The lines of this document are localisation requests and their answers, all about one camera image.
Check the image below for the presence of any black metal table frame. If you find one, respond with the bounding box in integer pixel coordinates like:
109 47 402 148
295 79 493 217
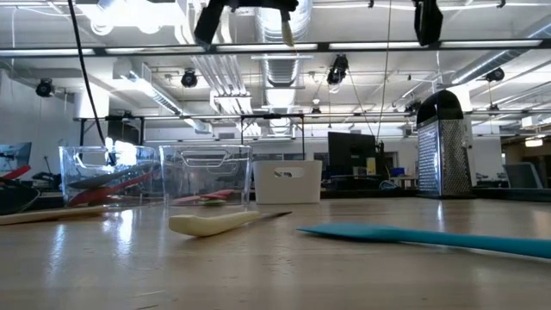
321 188 551 202

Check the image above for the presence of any silver air duct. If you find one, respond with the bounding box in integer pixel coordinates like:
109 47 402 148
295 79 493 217
252 0 314 87

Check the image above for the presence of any black computer monitor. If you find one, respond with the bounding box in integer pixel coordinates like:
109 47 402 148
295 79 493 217
326 131 377 176

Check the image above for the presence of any black ceiling spotlight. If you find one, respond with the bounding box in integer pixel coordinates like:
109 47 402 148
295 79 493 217
485 66 506 84
180 68 200 90
34 77 56 99
325 53 350 86

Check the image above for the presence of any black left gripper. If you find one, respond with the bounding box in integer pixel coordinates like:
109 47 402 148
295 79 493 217
193 0 300 45

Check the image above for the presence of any thin hanging cable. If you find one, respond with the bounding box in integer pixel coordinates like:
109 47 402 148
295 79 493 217
375 0 393 144

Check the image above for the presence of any metal box grater black handle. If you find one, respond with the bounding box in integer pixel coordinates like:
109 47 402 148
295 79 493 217
416 89 474 198

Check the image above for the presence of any white plastic bin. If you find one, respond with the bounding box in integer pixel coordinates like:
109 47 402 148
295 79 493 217
252 159 323 206

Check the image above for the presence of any light wooden fork spatula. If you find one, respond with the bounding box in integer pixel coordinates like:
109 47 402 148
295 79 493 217
0 204 109 226

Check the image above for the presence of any black metal workstation frame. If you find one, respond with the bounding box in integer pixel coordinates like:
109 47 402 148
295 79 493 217
78 113 306 161

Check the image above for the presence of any black plastic spoon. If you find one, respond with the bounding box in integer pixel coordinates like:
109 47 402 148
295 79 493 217
0 179 40 215

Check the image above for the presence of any red slanted bar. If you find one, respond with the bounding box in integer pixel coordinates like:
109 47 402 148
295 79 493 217
0 164 32 181

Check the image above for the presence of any teal silicone spatula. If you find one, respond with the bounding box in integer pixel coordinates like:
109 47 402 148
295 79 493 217
296 222 551 260

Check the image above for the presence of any grey plastic spoon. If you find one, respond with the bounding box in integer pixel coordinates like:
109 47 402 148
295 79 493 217
67 162 157 190

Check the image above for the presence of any grey chair back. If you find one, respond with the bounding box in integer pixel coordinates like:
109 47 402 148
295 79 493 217
502 162 544 189

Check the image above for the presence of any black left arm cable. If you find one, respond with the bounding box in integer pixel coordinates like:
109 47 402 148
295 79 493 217
66 0 108 147

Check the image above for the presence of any lit computer monitor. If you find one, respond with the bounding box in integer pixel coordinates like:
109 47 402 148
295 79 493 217
0 141 33 173

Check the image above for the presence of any red silicone spatula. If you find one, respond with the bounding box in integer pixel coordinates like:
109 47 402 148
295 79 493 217
189 188 238 202

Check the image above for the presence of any dark red slotted spoon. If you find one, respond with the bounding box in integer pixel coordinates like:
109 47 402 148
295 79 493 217
67 171 158 208

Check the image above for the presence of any black ceiling light rail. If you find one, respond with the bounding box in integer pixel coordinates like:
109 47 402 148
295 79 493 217
0 38 551 57

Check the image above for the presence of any clear plastic bin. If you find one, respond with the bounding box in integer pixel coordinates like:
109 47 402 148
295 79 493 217
158 144 254 208
59 145 164 208

